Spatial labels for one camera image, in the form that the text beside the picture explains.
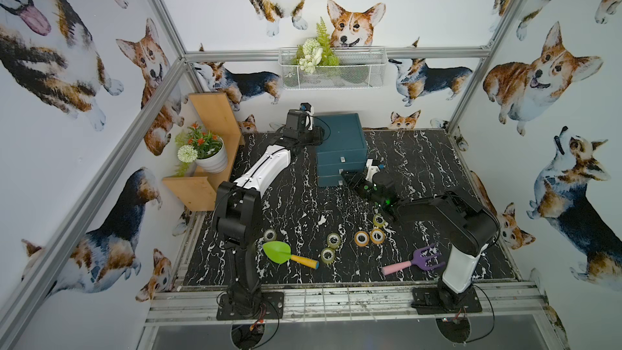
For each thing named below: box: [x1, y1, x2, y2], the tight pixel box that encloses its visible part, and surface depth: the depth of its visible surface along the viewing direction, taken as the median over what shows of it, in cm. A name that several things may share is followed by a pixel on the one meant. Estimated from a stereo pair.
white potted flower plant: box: [174, 122, 228, 177], surface depth 91 cm
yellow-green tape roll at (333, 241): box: [326, 232, 341, 249], surface depth 88 cm
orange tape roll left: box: [354, 230, 370, 248], surface depth 89 cm
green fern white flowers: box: [291, 17, 341, 75], surface depth 82 cm
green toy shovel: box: [262, 240, 320, 270], surface depth 85 cm
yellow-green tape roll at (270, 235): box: [263, 228, 277, 242], surface depth 90 cm
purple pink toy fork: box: [381, 244, 446, 276], surface depth 83 cm
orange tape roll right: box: [369, 228, 386, 245], surface depth 90 cm
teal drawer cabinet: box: [315, 112, 367, 188], surface depth 91 cm
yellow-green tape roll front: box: [320, 247, 336, 265], surface depth 85 cm
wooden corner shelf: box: [161, 92, 242, 212], surface depth 100 cm
